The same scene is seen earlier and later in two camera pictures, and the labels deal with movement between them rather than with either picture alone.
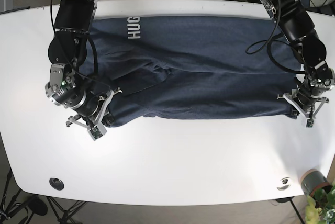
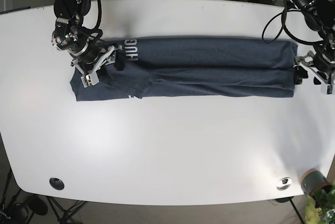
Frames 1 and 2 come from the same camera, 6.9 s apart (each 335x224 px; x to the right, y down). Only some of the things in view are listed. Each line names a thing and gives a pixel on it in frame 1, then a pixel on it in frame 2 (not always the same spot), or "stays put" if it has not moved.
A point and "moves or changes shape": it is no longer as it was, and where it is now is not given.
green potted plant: x=320 y=206 stays put
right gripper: x=309 y=92 to x=322 y=59
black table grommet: x=56 y=183 stays put
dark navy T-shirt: x=169 y=67 moves or changes shape
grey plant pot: x=313 y=179 stays put
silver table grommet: x=285 y=183 stays put
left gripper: x=66 y=93 to x=90 y=55
